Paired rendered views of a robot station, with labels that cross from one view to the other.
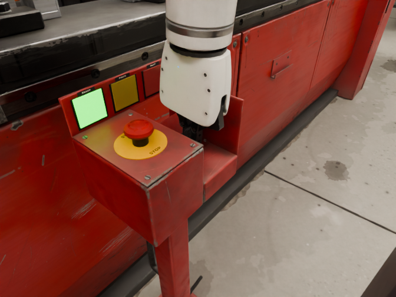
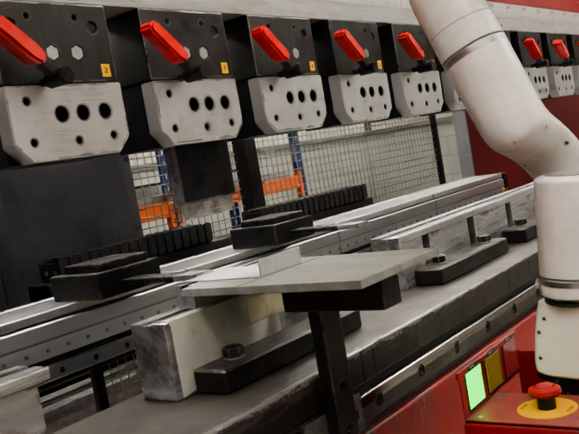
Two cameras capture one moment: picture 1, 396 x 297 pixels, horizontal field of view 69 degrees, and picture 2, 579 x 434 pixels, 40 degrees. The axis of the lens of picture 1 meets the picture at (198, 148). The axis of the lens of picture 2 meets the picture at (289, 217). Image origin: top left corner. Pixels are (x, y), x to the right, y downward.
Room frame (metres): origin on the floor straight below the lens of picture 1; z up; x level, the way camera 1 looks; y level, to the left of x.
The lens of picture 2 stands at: (-0.62, 0.39, 1.14)
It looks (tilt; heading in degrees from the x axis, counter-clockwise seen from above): 4 degrees down; 358
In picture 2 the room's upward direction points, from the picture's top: 10 degrees counter-clockwise
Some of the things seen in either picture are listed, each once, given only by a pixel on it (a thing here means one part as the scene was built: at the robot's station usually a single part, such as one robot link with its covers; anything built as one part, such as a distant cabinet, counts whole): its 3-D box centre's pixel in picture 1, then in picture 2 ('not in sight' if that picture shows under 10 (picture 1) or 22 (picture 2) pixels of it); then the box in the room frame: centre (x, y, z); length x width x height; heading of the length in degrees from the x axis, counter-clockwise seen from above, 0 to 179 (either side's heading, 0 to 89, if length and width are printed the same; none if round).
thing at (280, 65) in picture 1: (283, 63); not in sight; (1.11, -0.34, 0.58); 0.15 x 0.02 x 0.07; 140
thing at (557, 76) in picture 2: not in sight; (546, 67); (1.48, -0.44, 1.26); 0.15 x 0.09 x 0.17; 140
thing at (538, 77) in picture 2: not in sight; (518, 68); (1.33, -0.31, 1.26); 0.15 x 0.09 x 0.17; 140
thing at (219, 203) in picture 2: not in sight; (202, 180); (0.43, 0.45, 1.13); 0.10 x 0.02 x 0.10; 140
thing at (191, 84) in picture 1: (196, 75); (576, 331); (0.38, 0.00, 0.85); 0.10 x 0.07 x 0.11; 50
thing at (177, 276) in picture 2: not in sight; (140, 273); (0.53, 0.57, 1.01); 0.26 x 0.12 x 0.05; 50
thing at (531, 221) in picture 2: not in sight; (538, 224); (1.16, -0.25, 0.89); 0.30 x 0.05 x 0.03; 140
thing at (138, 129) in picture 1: (139, 135); (545, 399); (0.32, 0.08, 0.79); 0.04 x 0.04 x 0.04
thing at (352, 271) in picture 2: not in sight; (308, 272); (0.34, 0.34, 1.00); 0.26 x 0.18 x 0.01; 50
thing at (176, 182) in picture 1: (161, 142); (555, 418); (0.36, 0.06, 0.75); 0.20 x 0.16 x 0.18; 141
